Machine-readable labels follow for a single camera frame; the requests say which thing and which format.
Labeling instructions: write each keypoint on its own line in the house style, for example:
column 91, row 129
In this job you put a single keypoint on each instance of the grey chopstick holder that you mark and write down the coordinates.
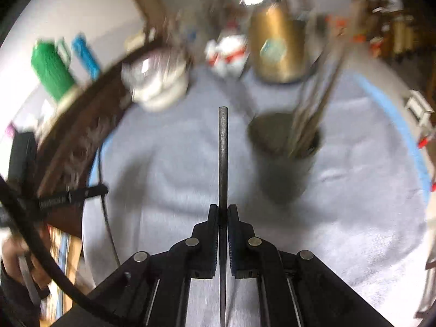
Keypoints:
column 282, row 173

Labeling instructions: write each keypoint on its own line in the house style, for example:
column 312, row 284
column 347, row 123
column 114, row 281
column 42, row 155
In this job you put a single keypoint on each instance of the small white stool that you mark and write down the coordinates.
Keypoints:
column 419, row 107

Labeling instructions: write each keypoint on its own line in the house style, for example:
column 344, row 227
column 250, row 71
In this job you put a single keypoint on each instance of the clear plastic bag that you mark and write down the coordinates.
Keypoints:
column 150, row 63

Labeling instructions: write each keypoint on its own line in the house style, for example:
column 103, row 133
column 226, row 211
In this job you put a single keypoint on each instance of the grey tablecloth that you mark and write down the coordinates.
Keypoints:
column 163, row 163

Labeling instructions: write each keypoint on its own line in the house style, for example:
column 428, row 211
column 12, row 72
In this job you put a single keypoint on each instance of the person's left hand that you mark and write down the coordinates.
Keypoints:
column 13, row 252

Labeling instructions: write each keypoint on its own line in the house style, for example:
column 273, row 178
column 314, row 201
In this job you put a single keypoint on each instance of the blue thread spool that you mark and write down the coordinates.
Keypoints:
column 85, row 56

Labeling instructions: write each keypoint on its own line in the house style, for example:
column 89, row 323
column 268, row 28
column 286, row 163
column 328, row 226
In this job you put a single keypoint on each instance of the bunch of dark chopsticks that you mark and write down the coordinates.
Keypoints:
column 308, row 122

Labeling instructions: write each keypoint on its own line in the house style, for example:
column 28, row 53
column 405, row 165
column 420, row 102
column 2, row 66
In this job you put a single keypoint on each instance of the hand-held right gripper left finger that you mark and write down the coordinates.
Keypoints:
column 214, row 248

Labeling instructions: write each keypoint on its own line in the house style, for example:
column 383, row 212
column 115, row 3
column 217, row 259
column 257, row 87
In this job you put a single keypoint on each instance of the red and white packet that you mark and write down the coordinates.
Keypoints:
column 231, row 46

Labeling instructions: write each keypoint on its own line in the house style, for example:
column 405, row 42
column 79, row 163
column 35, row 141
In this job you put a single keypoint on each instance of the white plastic basin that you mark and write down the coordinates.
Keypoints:
column 160, row 92

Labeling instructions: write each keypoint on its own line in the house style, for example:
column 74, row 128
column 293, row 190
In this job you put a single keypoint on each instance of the gold electric kettle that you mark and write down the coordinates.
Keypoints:
column 276, row 51

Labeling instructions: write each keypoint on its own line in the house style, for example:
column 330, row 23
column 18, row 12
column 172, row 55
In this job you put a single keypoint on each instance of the green thread spool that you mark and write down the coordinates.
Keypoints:
column 52, row 71

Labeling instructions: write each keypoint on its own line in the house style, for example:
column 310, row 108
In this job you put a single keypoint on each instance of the dark metal chopstick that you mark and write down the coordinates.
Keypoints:
column 223, row 150
column 108, row 224

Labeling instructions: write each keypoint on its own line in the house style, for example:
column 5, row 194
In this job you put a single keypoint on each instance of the dark carved wooden chair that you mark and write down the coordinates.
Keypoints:
column 85, row 119

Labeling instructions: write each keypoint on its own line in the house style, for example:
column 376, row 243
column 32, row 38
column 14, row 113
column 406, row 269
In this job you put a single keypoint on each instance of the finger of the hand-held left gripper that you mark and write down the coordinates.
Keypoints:
column 68, row 198

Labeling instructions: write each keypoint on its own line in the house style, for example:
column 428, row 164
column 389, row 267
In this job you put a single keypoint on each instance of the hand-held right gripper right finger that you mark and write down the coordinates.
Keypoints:
column 233, row 248

